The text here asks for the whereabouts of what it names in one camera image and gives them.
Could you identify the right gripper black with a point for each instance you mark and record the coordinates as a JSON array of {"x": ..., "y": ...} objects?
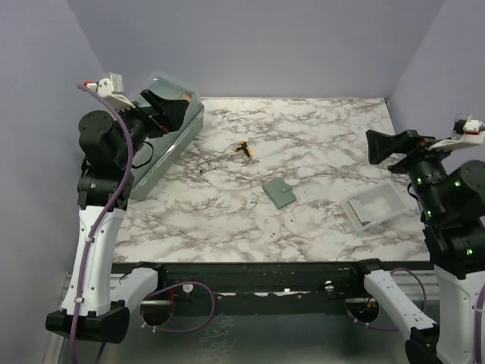
[{"x": 408, "y": 140}]

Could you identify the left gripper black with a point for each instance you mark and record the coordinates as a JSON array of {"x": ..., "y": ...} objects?
[{"x": 173, "y": 113}]

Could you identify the white plastic card tray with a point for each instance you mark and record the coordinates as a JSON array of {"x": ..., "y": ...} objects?
[{"x": 382, "y": 202}]

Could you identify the green card holder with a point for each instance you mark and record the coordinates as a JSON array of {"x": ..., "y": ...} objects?
[{"x": 279, "y": 192}]

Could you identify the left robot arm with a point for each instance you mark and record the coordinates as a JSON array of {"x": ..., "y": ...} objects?
[{"x": 110, "y": 138}]

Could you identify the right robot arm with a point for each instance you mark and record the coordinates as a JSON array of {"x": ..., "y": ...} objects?
[{"x": 452, "y": 206}]

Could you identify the clear plastic storage box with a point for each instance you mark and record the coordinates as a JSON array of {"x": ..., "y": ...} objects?
[{"x": 156, "y": 156}]

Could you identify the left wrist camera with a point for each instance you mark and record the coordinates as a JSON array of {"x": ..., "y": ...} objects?
[{"x": 111, "y": 89}]

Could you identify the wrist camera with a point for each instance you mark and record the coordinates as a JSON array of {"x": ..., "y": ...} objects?
[
  {"x": 111, "y": 89},
  {"x": 467, "y": 132}
]

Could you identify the yellow handled hex key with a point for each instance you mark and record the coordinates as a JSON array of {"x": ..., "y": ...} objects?
[{"x": 215, "y": 162}]

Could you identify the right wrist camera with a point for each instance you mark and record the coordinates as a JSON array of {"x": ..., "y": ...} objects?
[{"x": 467, "y": 132}]

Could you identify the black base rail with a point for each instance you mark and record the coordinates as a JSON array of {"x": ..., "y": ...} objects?
[{"x": 260, "y": 288}]

